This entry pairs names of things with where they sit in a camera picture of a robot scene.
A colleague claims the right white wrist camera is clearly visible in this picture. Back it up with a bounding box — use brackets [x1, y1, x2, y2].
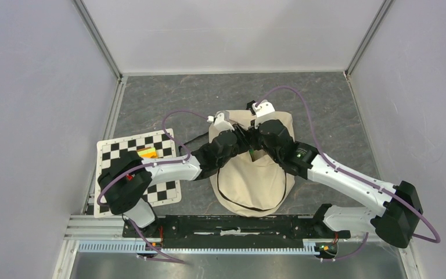
[251, 100, 276, 128]

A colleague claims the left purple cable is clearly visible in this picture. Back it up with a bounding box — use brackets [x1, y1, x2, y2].
[96, 110, 212, 265]

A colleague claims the cream canvas backpack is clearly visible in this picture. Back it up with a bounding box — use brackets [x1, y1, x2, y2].
[208, 110, 295, 217]

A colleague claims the purple cable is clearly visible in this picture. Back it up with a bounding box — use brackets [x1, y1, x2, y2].
[96, 110, 212, 265]
[256, 85, 441, 263]

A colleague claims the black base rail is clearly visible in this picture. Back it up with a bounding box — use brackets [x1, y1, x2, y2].
[123, 215, 351, 255]

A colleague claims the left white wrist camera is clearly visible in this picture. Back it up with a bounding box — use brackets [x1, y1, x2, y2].
[206, 110, 235, 132]

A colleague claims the checkered chess mat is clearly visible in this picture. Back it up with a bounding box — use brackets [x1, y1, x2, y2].
[94, 130, 182, 207]

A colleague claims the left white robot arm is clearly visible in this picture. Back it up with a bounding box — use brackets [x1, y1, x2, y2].
[97, 124, 251, 237]

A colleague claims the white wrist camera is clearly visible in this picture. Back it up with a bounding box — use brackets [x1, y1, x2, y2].
[251, 100, 276, 128]
[206, 110, 235, 132]

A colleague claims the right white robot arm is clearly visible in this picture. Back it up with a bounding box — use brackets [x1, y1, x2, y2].
[249, 119, 423, 248]

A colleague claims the colourful block stack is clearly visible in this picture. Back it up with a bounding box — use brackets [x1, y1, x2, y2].
[136, 147, 158, 159]

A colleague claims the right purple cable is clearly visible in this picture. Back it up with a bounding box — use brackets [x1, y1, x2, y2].
[256, 85, 441, 263]

